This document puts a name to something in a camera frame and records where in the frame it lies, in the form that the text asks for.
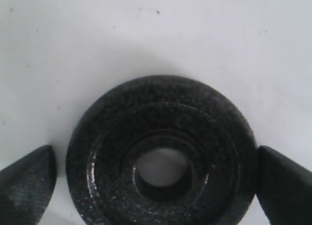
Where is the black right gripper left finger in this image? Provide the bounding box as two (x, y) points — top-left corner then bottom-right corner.
(0, 145), (57, 225)

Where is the black weight plate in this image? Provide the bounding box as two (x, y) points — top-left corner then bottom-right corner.
(66, 75), (258, 225)

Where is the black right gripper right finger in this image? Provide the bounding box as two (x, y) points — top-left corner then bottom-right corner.
(256, 146), (312, 225)

